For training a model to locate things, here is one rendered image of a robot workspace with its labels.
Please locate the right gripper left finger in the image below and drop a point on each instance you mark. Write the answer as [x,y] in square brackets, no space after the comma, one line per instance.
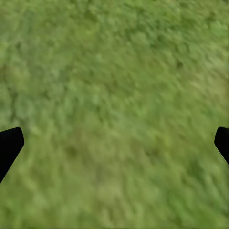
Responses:
[11,143]

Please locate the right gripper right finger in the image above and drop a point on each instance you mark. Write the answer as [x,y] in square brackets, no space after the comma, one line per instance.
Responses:
[222,142]

